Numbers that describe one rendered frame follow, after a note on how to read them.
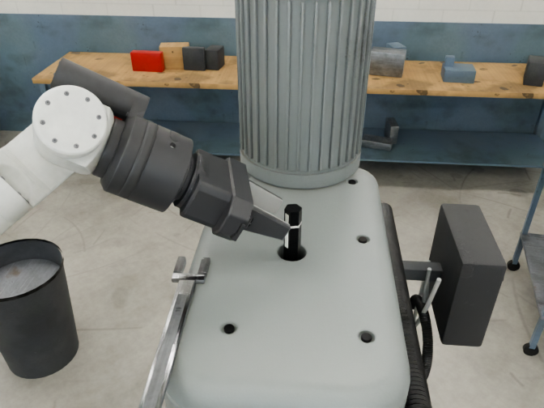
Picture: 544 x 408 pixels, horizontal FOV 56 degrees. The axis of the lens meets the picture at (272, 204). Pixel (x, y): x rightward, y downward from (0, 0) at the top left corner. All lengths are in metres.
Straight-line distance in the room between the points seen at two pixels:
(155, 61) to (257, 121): 3.80
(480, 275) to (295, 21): 0.55
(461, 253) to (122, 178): 0.64
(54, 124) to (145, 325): 2.80
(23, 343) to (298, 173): 2.36
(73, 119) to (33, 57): 5.13
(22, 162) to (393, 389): 0.44
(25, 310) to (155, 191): 2.28
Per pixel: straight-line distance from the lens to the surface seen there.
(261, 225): 0.58
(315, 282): 0.61
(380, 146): 4.63
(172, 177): 0.53
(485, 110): 5.33
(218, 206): 0.55
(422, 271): 1.06
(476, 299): 1.02
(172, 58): 4.58
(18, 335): 2.91
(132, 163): 0.53
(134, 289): 3.51
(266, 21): 0.70
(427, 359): 1.09
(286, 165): 0.76
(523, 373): 3.24
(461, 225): 1.05
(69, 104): 0.51
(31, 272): 3.03
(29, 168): 0.60
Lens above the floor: 2.30
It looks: 33 degrees down
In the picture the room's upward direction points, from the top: straight up
